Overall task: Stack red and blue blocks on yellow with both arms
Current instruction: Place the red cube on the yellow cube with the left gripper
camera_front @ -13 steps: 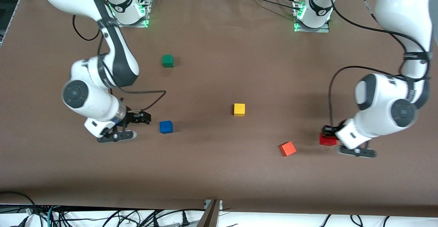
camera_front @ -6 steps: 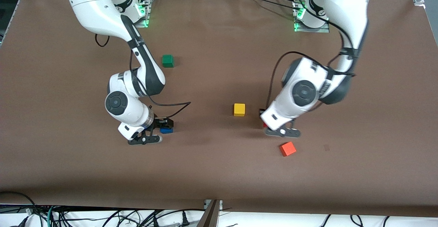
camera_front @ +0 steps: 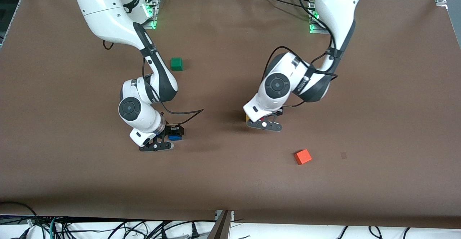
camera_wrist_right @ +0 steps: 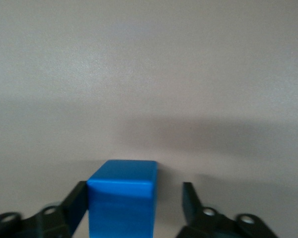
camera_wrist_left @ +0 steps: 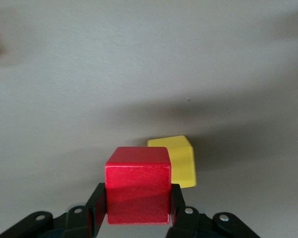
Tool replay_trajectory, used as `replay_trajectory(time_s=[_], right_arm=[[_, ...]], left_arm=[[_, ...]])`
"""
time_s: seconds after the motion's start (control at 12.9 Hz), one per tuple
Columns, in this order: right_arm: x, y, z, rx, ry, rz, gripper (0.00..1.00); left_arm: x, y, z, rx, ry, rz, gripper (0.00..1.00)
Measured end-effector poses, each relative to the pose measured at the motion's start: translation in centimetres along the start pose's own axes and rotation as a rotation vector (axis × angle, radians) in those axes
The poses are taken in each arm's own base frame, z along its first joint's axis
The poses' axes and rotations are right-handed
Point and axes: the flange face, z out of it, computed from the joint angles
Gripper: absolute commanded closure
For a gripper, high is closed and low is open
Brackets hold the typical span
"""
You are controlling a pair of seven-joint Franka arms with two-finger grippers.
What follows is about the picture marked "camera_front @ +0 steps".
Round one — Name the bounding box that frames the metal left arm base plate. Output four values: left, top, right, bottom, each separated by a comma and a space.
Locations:
309, 0, 330, 35

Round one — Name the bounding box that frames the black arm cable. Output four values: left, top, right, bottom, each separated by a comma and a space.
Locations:
102, 40, 205, 126
265, 0, 339, 109

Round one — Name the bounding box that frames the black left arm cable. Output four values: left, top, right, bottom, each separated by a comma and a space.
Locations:
265, 0, 339, 109

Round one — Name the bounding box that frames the orange wooden block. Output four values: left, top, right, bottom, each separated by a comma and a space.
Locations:
294, 149, 313, 165

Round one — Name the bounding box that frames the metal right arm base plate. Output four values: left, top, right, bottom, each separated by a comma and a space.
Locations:
142, 0, 159, 30

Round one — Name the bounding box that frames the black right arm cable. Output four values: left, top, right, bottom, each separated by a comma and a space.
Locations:
102, 40, 205, 126

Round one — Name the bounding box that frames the metal camera post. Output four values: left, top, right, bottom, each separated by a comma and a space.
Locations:
207, 210, 235, 239

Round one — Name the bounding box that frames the paper table cover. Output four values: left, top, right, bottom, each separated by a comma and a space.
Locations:
0, 0, 461, 229

